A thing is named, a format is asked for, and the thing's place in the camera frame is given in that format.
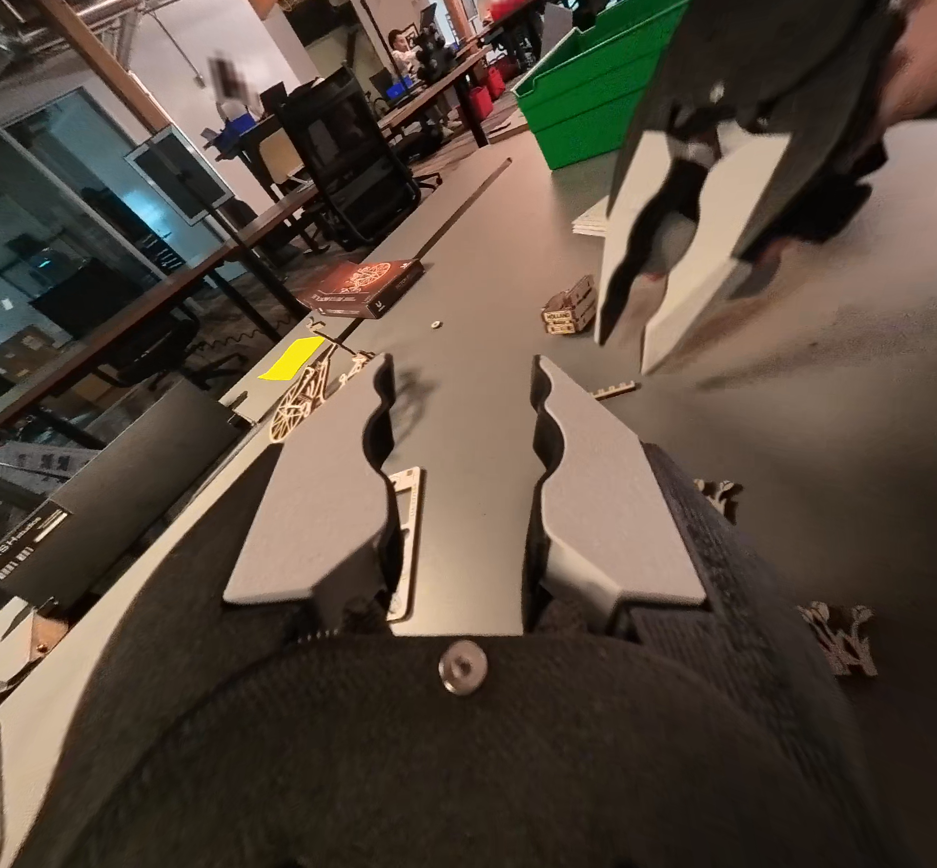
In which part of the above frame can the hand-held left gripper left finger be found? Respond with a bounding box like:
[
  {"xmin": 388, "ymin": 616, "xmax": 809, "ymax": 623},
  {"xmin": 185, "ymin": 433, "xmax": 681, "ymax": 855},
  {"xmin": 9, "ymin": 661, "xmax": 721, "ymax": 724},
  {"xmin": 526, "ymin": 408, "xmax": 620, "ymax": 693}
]
[{"xmin": 223, "ymin": 353, "xmax": 396, "ymax": 629}]

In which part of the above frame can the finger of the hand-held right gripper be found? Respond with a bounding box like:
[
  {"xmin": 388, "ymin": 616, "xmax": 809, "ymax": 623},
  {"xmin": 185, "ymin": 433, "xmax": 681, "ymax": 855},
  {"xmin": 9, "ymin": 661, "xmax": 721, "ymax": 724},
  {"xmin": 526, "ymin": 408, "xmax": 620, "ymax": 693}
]
[
  {"xmin": 594, "ymin": 128, "xmax": 707, "ymax": 347},
  {"xmin": 640, "ymin": 123, "xmax": 796, "ymax": 375}
]

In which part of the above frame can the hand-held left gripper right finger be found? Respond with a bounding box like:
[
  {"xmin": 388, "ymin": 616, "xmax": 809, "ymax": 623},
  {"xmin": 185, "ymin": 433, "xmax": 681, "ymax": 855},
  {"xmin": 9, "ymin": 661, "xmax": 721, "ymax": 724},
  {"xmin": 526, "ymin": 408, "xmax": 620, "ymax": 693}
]
[{"xmin": 527, "ymin": 355, "xmax": 707, "ymax": 633}]

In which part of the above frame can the wooden cut-out parts sheet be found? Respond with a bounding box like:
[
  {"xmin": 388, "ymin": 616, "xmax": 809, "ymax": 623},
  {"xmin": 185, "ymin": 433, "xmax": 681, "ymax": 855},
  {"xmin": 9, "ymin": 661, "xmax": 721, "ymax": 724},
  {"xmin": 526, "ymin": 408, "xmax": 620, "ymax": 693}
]
[{"xmin": 384, "ymin": 467, "xmax": 426, "ymax": 621}]

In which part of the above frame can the wooden bicycle model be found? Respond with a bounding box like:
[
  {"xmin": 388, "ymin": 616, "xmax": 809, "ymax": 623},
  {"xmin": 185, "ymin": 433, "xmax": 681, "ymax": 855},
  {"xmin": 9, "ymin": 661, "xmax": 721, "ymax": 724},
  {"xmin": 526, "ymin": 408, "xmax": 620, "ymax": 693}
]
[{"xmin": 268, "ymin": 339, "xmax": 376, "ymax": 444}]

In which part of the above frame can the small wooden crate model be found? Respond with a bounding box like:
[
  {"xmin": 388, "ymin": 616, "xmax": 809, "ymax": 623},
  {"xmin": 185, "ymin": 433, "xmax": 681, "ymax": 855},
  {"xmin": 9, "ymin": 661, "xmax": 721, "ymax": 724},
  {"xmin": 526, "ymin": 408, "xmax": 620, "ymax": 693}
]
[{"xmin": 541, "ymin": 274, "xmax": 598, "ymax": 335}]

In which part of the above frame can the person's right hand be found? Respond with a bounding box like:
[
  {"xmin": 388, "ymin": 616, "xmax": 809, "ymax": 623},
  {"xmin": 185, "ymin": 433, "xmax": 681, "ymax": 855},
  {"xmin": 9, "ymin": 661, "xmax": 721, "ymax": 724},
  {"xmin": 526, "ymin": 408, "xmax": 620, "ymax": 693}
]
[{"xmin": 880, "ymin": 0, "xmax": 937, "ymax": 131}]

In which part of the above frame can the stack of white sheets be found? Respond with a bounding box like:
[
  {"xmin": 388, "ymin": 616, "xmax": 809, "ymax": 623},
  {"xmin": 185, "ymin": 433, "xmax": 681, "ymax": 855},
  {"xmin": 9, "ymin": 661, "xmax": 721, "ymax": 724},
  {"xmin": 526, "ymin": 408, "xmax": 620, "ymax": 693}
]
[{"xmin": 571, "ymin": 195, "xmax": 613, "ymax": 236}]

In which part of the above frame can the green plastic bin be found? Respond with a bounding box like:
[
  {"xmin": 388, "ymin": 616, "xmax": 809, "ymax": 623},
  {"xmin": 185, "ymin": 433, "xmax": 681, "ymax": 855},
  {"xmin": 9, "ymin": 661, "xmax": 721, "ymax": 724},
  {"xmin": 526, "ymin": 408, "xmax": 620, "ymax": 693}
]
[{"xmin": 511, "ymin": 0, "xmax": 742, "ymax": 171}]

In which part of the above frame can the yellow sticky note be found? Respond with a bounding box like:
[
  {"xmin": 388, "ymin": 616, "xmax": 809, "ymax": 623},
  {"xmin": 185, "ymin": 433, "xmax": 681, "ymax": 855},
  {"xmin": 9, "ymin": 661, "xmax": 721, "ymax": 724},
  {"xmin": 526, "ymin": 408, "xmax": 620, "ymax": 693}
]
[{"xmin": 257, "ymin": 336, "xmax": 326, "ymax": 381}]

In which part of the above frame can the black cardboard box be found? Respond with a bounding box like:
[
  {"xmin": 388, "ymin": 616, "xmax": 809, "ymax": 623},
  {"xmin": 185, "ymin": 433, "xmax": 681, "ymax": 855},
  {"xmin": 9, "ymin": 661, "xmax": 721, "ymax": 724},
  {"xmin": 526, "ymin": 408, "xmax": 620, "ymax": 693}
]
[{"xmin": 0, "ymin": 379, "xmax": 244, "ymax": 614}]

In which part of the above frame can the dark box with bicycle print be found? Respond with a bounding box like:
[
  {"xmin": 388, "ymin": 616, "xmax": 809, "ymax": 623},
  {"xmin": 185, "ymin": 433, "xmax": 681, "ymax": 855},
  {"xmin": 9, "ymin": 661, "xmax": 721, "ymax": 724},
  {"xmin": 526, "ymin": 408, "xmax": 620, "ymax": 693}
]
[{"xmin": 296, "ymin": 258, "xmax": 426, "ymax": 321}]

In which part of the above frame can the black office chair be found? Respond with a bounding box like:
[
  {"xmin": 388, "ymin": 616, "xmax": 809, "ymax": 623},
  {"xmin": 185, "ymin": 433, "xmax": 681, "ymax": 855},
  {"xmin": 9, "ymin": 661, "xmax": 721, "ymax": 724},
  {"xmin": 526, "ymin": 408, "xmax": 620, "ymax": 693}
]
[{"xmin": 277, "ymin": 65, "xmax": 423, "ymax": 251}]

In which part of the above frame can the framed grey board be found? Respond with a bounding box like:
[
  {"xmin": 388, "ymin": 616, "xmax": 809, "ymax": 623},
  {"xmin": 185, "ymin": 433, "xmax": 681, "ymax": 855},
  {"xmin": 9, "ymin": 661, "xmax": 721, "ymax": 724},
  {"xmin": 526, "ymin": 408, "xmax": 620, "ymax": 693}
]
[{"xmin": 123, "ymin": 124, "xmax": 234, "ymax": 226}]

